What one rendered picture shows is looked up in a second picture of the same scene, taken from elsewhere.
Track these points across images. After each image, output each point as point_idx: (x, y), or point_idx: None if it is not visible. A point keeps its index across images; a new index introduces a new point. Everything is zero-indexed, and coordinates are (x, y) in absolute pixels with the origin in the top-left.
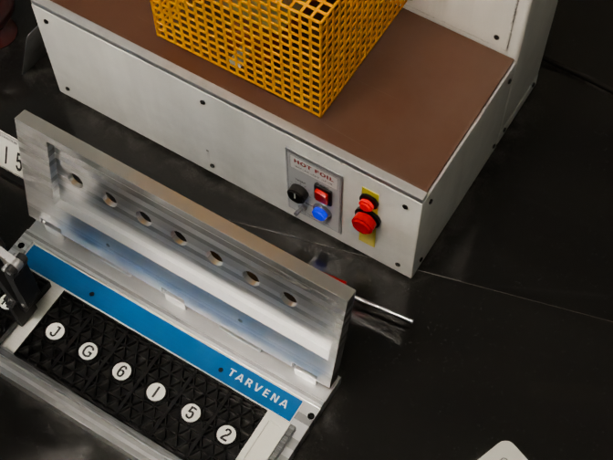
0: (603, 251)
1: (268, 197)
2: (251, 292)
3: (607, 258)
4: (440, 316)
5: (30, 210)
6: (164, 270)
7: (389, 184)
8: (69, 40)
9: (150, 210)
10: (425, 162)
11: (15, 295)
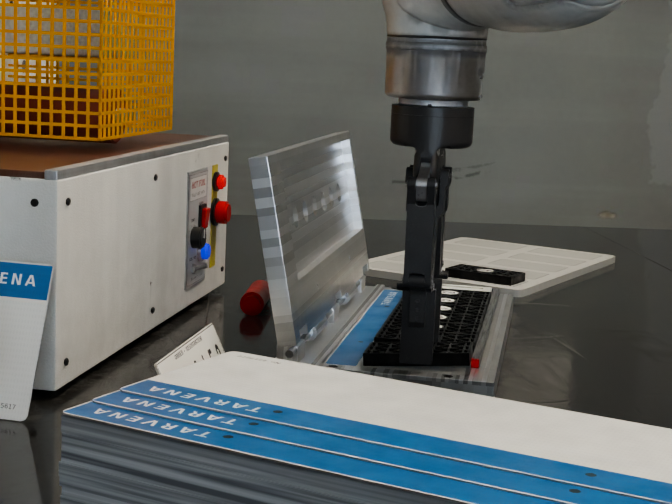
0: None
1: (176, 301)
2: (334, 217)
3: None
4: (251, 283)
5: (295, 330)
6: (330, 260)
7: (219, 139)
8: (80, 217)
9: (304, 188)
10: (188, 135)
11: (442, 242)
